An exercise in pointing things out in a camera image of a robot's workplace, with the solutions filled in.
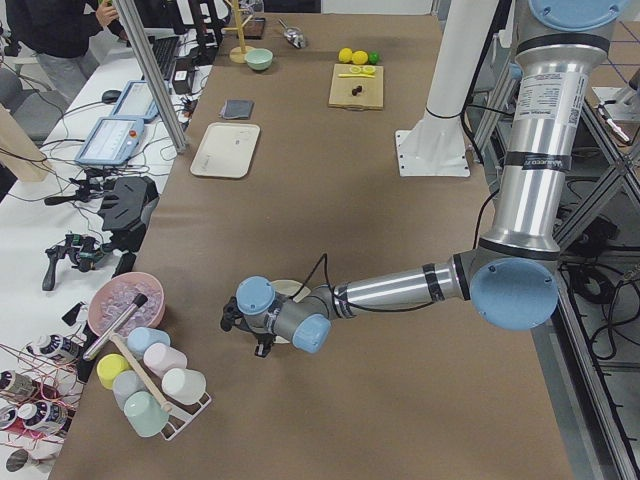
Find wooden cutting board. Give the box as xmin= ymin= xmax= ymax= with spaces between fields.
xmin=328 ymin=64 xmax=384 ymax=110

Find yellow lemon far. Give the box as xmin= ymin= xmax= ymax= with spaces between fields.
xmin=351 ymin=50 xmax=369 ymax=65

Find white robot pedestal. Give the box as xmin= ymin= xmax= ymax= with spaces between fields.
xmin=396 ymin=0 xmax=511 ymax=177

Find person in dark clothes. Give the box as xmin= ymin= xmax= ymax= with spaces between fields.
xmin=5 ymin=0 xmax=128 ymax=103

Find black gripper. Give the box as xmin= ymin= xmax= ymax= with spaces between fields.
xmin=220 ymin=296 xmax=275 ymax=357

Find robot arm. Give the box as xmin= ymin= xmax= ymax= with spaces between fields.
xmin=220 ymin=1 xmax=626 ymax=357

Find green lime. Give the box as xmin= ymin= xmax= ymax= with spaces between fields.
xmin=368 ymin=51 xmax=380 ymax=65

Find cream round plate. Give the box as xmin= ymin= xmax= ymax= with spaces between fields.
xmin=271 ymin=279 xmax=311 ymax=343

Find aluminium frame post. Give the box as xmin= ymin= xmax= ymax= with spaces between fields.
xmin=113 ymin=0 xmax=187 ymax=154

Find black computer mouse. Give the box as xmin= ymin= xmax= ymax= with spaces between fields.
xmin=101 ymin=89 xmax=122 ymax=105

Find metal scoop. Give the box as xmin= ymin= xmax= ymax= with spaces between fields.
xmin=278 ymin=18 xmax=307 ymax=49

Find black keyboard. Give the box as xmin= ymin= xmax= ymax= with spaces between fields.
xmin=151 ymin=36 xmax=180 ymax=81

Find teach pendant far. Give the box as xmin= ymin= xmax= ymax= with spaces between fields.
xmin=111 ymin=80 xmax=159 ymax=123

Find white cup rack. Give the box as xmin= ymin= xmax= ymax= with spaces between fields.
xmin=109 ymin=333 xmax=213 ymax=441

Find pink bowl with ice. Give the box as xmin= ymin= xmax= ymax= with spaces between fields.
xmin=88 ymin=272 xmax=165 ymax=337

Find light blue cup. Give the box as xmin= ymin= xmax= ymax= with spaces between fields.
xmin=126 ymin=327 xmax=171 ymax=360

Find grey folded cloth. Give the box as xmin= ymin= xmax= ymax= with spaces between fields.
xmin=219 ymin=99 xmax=254 ymax=120

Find grey cup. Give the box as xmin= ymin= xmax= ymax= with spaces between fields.
xmin=112 ymin=370 xmax=147 ymax=410

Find yellow plastic knife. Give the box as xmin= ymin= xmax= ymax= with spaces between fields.
xmin=337 ymin=73 xmax=376 ymax=79

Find teach pendant near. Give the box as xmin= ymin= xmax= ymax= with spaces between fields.
xmin=75 ymin=116 xmax=145 ymax=167

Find mint green bowl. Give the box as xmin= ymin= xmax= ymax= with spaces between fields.
xmin=244 ymin=48 xmax=274 ymax=72

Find cream rectangular tray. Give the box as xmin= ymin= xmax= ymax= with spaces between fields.
xmin=190 ymin=122 xmax=261 ymax=179

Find wooden cup stand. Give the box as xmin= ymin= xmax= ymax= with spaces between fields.
xmin=222 ymin=0 xmax=254 ymax=64

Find bottles in wire basket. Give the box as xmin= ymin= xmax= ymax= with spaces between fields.
xmin=1 ymin=334 xmax=82 ymax=444

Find pink cup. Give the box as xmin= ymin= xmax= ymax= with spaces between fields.
xmin=143 ymin=342 xmax=188 ymax=378

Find white cup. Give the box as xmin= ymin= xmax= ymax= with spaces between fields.
xmin=162 ymin=368 xmax=206 ymax=405

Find yellow lemon near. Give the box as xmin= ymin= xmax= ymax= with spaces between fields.
xmin=338 ymin=47 xmax=353 ymax=63

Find teach pendant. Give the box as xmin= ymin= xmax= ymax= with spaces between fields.
xmin=75 ymin=116 xmax=145 ymax=167
xmin=111 ymin=80 xmax=159 ymax=123

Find metal muddler tool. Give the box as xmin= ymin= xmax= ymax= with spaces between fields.
xmin=83 ymin=293 xmax=148 ymax=361

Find mint green cup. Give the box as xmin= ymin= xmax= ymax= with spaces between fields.
xmin=123 ymin=391 xmax=169 ymax=438

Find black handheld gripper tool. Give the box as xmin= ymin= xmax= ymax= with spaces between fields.
xmin=42 ymin=233 xmax=114 ymax=291

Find yellow lemon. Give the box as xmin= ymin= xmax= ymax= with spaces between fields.
xmin=338 ymin=47 xmax=353 ymax=63
xmin=351 ymin=50 xmax=369 ymax=65

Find yellow cup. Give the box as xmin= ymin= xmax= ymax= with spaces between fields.
xmin=96 ymin=353 xmax=131 ymax=390

